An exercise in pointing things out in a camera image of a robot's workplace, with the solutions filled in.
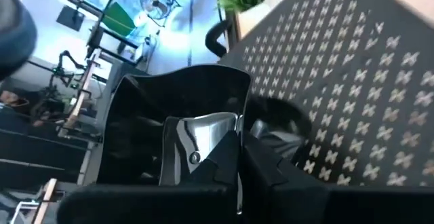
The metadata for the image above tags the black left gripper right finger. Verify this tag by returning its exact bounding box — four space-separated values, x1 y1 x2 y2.
243 132 329 224

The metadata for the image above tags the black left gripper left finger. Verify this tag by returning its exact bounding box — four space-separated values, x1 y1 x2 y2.
184 131 241 224

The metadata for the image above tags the black curved tube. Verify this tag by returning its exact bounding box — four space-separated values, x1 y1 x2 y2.
204 18 235 58

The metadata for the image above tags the wooden beam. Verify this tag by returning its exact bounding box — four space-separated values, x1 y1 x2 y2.
58 49 103 138

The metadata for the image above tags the grey standing fan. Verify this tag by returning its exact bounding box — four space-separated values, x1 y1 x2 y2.
140 0 174 22

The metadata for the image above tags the green board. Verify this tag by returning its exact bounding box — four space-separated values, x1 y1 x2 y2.
100 1 137 37

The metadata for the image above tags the black folding partition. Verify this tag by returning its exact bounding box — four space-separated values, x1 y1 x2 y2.
0 107 90 193

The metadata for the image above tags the black square panel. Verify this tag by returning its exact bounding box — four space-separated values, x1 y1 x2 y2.
56 5 86 33

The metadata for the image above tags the dark blurred cable sleeve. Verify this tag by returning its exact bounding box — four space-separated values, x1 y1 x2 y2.
0 0 38 81

